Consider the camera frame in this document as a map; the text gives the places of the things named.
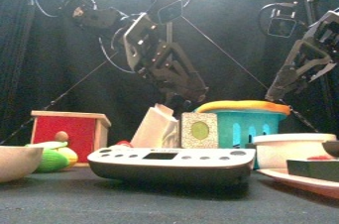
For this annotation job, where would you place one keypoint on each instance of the red toy food piece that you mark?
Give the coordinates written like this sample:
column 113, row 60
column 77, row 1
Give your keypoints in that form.
column 321, row 157

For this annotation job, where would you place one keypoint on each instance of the yellow toy banana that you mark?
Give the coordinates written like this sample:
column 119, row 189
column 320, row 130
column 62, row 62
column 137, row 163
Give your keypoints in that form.
column 244, row 105

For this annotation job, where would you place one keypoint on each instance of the green patterned carton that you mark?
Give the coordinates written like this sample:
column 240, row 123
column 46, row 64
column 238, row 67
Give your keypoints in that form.
column 199, row 130

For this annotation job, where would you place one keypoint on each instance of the teal plastic basket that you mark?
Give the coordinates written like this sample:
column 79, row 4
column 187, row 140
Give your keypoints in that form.
column 248, row 127

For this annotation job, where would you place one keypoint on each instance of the small red toy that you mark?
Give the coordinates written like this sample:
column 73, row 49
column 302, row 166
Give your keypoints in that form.
column 125, row 143

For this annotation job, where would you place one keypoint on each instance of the white round pot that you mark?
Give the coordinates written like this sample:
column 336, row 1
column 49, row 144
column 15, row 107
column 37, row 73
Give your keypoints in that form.
column 288, row 148

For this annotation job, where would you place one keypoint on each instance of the dark small bowl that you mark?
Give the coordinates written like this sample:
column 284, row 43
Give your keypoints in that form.
column 333, row 148

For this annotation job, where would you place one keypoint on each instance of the black and white scale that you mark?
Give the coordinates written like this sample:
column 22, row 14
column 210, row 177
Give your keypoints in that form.
column 173, row 165

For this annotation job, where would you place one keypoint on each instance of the red wooden box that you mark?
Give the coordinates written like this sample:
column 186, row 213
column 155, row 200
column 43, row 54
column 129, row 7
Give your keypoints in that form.
column 73, row 130

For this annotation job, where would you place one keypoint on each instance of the dark green box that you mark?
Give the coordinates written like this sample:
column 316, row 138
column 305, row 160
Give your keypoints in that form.
column 314, row 169

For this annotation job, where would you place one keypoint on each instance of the white toy with brown knob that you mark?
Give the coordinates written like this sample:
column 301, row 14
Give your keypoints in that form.
column 53, row 142

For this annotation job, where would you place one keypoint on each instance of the white plate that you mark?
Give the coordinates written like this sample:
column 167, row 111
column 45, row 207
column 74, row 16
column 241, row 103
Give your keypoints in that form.
column 305, row 183

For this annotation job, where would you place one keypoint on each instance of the green yellow toy corn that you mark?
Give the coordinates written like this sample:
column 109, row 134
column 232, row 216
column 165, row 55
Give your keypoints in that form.
column 55, row 160

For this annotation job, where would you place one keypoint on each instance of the white bowl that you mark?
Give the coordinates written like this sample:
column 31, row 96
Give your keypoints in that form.
column 18, row 162

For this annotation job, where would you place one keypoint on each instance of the metal frame pole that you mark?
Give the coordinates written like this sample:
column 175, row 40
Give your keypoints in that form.
column 170, row 33

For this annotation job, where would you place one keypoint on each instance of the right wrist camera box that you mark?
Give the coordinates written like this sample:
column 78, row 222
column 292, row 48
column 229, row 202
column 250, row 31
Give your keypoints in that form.
column 282, row 23

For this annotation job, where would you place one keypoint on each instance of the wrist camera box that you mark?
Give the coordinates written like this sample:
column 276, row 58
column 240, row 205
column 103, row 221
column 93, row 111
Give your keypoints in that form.
column 282, row 23
column 167, row 7

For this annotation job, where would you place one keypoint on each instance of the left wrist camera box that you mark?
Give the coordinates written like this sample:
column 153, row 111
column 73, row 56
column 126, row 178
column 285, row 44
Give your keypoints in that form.
column 167, row 7

